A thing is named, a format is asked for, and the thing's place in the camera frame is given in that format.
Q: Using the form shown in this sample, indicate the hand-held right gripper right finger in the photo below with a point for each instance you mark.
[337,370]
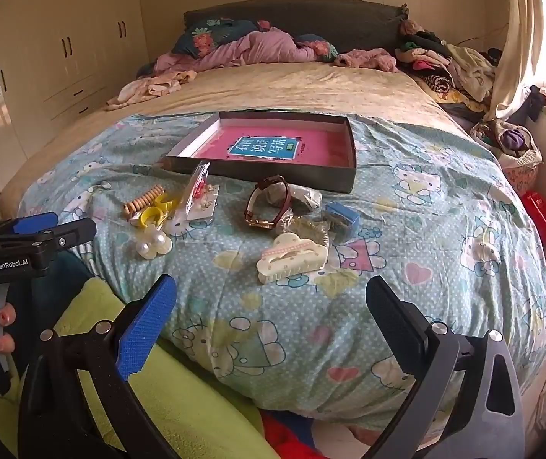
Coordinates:
[395,320]

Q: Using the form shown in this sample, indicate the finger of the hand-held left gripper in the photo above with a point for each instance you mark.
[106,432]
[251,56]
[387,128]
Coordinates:
[29,223]
[70,236]

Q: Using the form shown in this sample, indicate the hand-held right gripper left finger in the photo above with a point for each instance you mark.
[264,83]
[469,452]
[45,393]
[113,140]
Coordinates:
[148,327]

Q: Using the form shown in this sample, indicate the yellow hair clip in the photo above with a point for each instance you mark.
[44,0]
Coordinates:
[151,214]

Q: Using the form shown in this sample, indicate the cream cloud hair claw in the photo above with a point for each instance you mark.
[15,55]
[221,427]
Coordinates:
[292,258]

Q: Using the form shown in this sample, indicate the clear packet with silver comb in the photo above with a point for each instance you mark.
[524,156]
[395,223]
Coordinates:
[309,229]

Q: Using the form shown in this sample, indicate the clear packet of red earrings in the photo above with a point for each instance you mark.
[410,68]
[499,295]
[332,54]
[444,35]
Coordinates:
[201,196]

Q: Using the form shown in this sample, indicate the grey cardboard box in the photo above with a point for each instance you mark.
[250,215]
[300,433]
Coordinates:
[273,174]

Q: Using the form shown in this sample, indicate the person's left hand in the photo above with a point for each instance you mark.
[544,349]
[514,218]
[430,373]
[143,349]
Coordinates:
[5,316]

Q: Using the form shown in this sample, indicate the pearl flower hair clip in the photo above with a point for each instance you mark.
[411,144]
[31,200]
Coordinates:
[153,244]

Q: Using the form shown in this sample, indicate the green clothing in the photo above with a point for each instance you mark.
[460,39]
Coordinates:
[191,401]

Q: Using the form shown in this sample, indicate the small blue plastic box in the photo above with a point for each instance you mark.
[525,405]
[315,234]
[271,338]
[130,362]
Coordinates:
[342,215]

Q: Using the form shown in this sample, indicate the crumpled clear plastic bag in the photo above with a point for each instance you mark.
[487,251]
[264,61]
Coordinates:
[304,197]

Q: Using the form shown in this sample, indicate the red cloth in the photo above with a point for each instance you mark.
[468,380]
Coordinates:
[287,435]

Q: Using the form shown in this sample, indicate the cream pink garment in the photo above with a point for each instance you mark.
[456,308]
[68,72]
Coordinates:
[153,87]

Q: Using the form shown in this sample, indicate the cream wardrobe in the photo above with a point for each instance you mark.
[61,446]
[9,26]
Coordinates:
[53,43]

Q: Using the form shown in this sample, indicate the red box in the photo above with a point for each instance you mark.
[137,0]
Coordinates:
[543,213]

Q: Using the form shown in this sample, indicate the pink book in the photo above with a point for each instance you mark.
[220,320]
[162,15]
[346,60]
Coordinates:
[311,146]

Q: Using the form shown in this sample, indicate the basket of clothes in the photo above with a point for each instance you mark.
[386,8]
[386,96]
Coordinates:
[512,143]

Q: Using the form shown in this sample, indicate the large dark floral pillow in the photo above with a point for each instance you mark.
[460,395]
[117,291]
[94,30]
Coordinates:
[206,36]

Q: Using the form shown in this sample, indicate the beige bed sheet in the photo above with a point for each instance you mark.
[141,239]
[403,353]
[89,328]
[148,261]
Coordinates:
[292,88]

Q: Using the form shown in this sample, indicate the pile of mixed clothes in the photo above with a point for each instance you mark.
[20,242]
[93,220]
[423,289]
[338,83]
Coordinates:
[450,67]

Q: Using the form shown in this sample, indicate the pink fluffy garment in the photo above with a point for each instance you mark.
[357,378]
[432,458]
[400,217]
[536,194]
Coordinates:
[366,60]

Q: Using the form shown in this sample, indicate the pink quilt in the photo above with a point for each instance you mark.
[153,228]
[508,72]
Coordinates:
[258,45]

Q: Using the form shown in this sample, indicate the small dark floral pillow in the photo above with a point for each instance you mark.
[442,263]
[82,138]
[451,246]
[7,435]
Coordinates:
[321,48]

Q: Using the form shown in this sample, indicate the cream curtain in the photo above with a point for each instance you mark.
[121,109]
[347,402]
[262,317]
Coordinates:
[516,33]

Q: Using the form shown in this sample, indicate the grey padded headboard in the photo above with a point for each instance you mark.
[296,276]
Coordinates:
[301,21]

